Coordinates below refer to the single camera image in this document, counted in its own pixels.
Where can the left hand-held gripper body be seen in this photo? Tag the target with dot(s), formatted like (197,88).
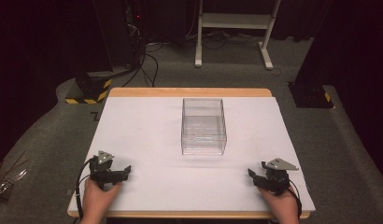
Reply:
(102,174)

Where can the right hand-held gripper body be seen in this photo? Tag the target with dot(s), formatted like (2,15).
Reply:
(275,179)

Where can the person's left hand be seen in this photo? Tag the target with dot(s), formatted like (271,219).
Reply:
(97,199)

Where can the person's right hand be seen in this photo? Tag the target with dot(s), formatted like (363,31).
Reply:
(281,205)

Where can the white table mat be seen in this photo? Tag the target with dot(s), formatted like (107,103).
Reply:
(155,137)

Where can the clear plastic box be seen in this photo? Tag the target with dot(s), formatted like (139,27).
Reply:
(204,127)

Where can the black stand base striped edge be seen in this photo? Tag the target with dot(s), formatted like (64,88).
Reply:
(91,88)

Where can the metal tripod legs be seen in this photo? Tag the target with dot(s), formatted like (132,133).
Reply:
(7,183)

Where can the wooden table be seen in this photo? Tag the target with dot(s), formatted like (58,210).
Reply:
(189,92)

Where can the black equipment tower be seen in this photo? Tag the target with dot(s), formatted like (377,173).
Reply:
(133,31)

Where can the white metal stand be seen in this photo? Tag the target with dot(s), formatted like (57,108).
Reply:
(234,21)

